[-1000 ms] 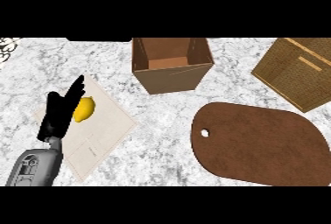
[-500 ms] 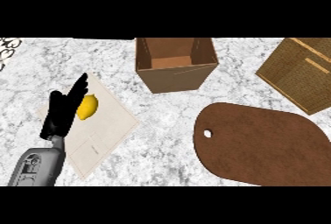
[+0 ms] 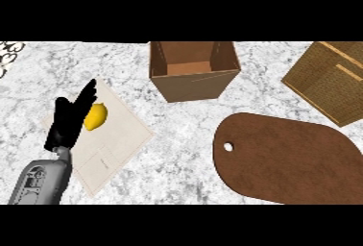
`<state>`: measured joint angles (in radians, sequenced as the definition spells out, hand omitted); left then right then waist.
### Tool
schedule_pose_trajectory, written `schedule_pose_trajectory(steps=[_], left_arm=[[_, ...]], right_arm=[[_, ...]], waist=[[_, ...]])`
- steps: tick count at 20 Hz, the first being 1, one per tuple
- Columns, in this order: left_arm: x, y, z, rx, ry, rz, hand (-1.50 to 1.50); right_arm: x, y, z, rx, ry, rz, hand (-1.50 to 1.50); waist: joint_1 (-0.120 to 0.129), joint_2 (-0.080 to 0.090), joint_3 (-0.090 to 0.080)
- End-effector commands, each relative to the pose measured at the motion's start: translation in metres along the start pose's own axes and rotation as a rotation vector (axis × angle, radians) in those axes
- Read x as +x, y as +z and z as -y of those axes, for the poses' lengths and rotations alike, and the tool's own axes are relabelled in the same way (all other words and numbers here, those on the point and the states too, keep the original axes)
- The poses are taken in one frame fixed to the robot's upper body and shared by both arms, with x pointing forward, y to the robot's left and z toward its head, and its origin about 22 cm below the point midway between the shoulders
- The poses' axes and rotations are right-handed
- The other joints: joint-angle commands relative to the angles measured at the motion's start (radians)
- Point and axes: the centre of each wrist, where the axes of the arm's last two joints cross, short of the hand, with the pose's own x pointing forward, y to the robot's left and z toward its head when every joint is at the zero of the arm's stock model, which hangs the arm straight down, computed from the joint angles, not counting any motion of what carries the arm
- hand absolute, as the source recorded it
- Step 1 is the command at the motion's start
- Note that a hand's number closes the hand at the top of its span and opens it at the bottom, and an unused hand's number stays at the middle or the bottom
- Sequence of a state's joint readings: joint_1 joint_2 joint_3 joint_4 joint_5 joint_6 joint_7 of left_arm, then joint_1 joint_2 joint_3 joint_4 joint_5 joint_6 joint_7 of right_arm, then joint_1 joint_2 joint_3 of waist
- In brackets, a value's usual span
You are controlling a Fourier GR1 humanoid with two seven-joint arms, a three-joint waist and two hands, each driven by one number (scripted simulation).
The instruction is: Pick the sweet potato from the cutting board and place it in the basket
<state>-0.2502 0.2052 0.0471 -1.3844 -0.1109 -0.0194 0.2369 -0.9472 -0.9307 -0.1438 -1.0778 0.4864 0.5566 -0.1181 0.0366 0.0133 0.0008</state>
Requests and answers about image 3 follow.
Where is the brown wooden cutting board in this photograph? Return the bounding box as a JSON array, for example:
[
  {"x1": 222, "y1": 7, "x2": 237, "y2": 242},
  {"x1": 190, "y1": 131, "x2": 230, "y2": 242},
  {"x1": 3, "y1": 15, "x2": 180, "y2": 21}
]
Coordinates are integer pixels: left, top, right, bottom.
[{"x1": 211, "y1": 111, "x2": 363, "y2": 206}]

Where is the beige cloth placemat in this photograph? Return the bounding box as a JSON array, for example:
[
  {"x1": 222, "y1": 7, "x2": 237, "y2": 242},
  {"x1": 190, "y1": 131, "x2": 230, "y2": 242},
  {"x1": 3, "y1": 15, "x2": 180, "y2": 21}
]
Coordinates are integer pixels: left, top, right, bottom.
[{"x1": 38, "y1": 79, "x2": 156, "y2": 199}]

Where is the yellow lemon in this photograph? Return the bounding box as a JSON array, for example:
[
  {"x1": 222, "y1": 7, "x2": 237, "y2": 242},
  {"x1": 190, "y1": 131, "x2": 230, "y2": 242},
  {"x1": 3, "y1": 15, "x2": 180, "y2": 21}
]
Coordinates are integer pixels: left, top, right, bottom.
[{"x1": 82, "y1": 102, "x2": 109, "y2": 132}]

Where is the white ornate wire object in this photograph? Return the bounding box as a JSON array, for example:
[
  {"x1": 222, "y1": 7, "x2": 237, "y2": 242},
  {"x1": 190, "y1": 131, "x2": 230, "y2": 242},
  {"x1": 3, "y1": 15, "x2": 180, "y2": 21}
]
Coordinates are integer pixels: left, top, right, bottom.
[{"x1": 0, "y1": 40, "x2": 26, "y2": 80}]

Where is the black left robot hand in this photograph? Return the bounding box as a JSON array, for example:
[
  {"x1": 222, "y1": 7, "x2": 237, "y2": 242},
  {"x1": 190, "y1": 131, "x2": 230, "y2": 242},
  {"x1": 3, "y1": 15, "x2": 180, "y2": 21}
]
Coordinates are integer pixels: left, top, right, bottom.
[{"x1": 42, "y1": 78, "x2": 98, "y2": 153}]

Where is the open brown wooden box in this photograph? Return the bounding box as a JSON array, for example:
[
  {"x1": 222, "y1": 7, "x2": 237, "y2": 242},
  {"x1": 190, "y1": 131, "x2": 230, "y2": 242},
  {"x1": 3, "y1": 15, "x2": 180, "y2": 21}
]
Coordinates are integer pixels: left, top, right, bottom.
[{"x1": 149, "y1": 40, "x2": 242, "y2": 104}]

